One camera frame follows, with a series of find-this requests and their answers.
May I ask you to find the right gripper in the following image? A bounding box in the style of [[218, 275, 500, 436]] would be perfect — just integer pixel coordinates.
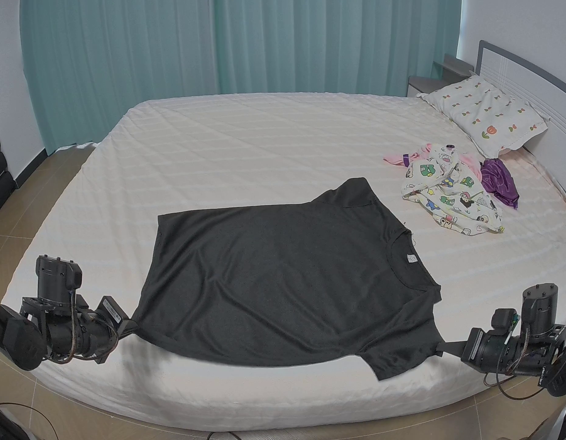
[[435, 328, 518, 375]]

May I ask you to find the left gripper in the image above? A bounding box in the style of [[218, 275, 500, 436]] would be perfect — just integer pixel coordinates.
[[72, 295, 140, 361]]

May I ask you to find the black T-shirt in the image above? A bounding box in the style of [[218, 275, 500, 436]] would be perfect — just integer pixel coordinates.
[[132, 177, 444, 381]]

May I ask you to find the bed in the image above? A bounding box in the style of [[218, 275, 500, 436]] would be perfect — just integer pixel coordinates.
[[1, 40, 566, 430]]

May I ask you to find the white printed pyjama top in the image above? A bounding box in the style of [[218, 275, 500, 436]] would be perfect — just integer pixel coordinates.
[[400, 144, 506, 236]]

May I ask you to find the purple garment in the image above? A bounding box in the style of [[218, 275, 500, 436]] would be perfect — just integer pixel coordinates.
[[480, 158, 520, 210]]

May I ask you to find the pink garment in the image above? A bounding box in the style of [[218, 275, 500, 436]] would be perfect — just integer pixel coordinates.
[[383, 144, 483, 180]]

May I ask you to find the white printed pillow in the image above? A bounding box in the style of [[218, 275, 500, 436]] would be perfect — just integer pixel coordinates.
[[416, 75, 549, 158]]

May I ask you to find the grey bedside table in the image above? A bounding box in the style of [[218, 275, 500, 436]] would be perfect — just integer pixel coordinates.
[[408, 54, 474, 97]]

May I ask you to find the blue-green curtain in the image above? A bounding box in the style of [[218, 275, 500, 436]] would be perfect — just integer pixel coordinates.
[[213, 0, 462, 97], [19, 0, 215, 155]]

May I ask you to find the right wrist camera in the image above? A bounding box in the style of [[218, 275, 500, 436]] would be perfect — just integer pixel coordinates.
[[491, 309, 518, 336]]

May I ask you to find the black cable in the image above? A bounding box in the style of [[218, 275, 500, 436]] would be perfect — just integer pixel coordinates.
[[0, 401, 54, 440], [485, 369, 547, 401]]

